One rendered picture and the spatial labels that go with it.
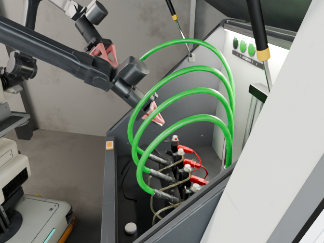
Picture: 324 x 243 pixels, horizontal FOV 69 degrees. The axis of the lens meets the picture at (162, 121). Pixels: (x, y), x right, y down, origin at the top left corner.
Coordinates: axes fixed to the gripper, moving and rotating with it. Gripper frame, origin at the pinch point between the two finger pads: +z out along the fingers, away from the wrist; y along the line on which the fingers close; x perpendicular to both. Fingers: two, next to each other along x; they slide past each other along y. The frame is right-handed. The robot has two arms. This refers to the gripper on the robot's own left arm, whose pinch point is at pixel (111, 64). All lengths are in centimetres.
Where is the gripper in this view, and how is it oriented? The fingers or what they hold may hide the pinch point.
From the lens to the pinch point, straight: 91.5
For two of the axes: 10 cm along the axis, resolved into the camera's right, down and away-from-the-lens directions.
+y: 3.9, -2.3, 8.9
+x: -7.2, 5.3, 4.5
